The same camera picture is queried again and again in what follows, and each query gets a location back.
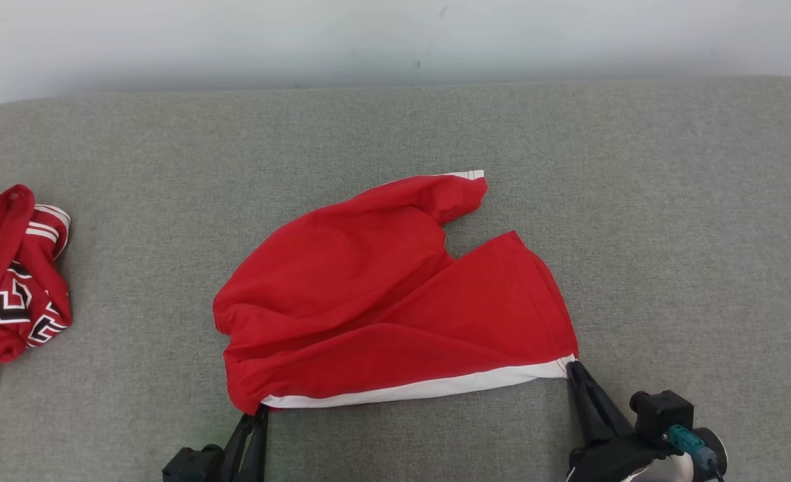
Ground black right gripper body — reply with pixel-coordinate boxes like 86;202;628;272
566;433;677;482

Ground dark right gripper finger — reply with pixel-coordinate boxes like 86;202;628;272
577;361;634;443
566;361;603;447

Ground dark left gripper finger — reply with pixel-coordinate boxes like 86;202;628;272
240;405;270;482
221;412;257;482

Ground red shorts with white stripe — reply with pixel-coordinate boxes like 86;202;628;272
212;170;579;416

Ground red jersey with white sleeves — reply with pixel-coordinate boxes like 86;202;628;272
0;184;73;398

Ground grey fabric sofa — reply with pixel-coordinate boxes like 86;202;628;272
0;76;791;482

